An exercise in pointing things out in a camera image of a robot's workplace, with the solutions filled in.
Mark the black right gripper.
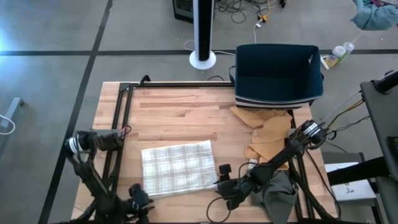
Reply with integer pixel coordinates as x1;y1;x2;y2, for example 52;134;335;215
215;179;252;212

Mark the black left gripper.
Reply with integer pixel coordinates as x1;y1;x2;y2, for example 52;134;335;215
127;194;155;218

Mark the white plaid towel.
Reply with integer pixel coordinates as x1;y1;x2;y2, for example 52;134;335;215
141;139;219;199

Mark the dark grey towel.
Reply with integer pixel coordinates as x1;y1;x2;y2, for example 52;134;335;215
251;170;300;224

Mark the orange towel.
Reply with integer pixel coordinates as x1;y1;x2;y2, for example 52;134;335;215
229;106;294;171

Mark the navy white striped fabric bin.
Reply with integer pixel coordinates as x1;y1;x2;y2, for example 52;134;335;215
229;43;325;110

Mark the white box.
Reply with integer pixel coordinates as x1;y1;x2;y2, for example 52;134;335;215
325;161;377;202

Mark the black white tower fan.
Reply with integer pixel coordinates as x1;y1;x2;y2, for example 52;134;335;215
188;0;217;71

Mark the bottle with yellow label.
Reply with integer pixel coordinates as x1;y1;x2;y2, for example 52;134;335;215
325;45;346;68

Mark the black box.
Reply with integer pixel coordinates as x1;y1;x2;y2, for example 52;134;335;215
172;0;195;24

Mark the clear plastic cup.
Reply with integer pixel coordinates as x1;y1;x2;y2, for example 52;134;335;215
338;42;355;65

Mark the teal cloth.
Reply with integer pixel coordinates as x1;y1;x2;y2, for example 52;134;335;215
351;0;398;31

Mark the black aluminium table frame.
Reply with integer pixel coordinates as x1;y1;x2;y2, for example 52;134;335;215
67;74;343;224

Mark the white cable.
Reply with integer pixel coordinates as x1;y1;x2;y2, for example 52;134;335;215
252;18;265;44
0;114;16;136

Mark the grey metal bracket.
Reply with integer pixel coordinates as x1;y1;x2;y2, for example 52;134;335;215
0;97;25;131

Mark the black cable tangle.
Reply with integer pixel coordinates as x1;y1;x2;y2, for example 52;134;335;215
214;0;289;25

